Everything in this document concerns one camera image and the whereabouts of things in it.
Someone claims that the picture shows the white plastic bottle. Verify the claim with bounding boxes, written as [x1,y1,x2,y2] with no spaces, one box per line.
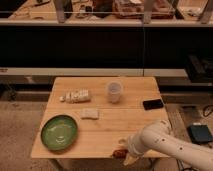
[59,89,91,103]

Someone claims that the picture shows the translucent plastic cup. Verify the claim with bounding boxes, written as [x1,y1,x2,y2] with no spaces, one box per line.
[106,81,123,103]

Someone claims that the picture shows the green ceramic bowl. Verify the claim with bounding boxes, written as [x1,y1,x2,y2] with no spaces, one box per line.
[40,115,78,151]

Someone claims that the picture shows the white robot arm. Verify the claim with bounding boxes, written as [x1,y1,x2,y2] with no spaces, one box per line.
[124,120,213,171]

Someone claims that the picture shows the black smartphone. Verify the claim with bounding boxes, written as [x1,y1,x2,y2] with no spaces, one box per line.
[142,99,164,110]

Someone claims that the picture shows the wooden table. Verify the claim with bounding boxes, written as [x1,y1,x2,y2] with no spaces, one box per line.
[30,76,181,171]

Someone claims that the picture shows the black box on floor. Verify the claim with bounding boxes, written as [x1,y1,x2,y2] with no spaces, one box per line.
[187,125,213,144]

